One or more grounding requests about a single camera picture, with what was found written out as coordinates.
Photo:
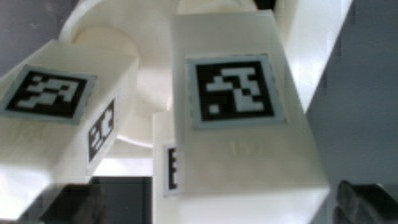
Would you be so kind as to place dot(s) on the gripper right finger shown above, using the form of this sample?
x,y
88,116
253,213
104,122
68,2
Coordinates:
x,y
367,203

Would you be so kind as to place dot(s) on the white round stool seat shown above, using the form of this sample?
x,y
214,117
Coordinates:
x,y
125,25

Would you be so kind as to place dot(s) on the white stool leg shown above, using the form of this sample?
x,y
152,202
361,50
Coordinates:
x,y
166,215
246,171
67,94

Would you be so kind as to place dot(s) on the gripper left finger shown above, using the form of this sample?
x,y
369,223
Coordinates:
x,y
77,207

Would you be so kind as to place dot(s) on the white U-shaped fence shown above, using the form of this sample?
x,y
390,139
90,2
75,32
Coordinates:
x,y
310,22

